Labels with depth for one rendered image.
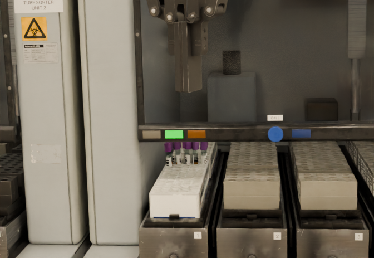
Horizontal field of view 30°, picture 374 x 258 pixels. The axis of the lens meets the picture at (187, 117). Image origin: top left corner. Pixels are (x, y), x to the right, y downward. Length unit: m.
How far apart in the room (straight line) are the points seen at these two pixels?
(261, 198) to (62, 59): 0.49
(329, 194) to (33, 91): 0.63
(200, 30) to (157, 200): 0.75
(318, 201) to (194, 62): 0.77
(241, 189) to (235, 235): 0.10
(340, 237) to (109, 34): 0.60
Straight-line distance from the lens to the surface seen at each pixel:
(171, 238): 1.38
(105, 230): 1.49
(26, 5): 1.45
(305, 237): 1.37
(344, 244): 1.38
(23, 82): 1.47
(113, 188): 1.46
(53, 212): 1.51
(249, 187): 1.41
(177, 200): 1.39
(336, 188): 1.42
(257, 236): 1.36
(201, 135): 1.38
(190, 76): 0.70
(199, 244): 1.37
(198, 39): 0.69
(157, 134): 1.39
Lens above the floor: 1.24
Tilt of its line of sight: 9 degrees down
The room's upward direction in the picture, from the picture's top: 2 degrees counter-clockwise
